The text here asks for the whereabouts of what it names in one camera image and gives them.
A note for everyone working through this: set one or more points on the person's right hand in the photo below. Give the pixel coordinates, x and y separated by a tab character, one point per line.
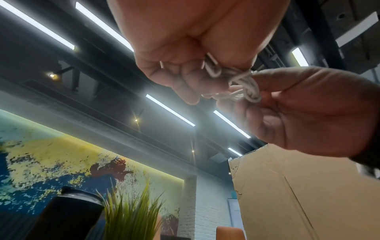
320	112

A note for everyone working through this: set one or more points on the person's left hand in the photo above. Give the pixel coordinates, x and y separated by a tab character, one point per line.
193	30

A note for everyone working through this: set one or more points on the row of ceiling light strips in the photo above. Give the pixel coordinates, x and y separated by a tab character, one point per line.
169	109

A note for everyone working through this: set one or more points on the black ceiling spotlight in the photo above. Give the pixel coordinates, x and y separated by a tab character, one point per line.
136	119
52	75

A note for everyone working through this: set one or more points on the orange chair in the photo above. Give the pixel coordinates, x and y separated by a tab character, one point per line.
159	222
230	233

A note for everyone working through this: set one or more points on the green potted plant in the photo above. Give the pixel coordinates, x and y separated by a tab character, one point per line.
130	218

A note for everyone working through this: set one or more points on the black travel mug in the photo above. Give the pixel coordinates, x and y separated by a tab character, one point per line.
68	215

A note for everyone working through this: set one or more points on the colourful abstract wall painting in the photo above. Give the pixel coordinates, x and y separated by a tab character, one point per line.
44	159

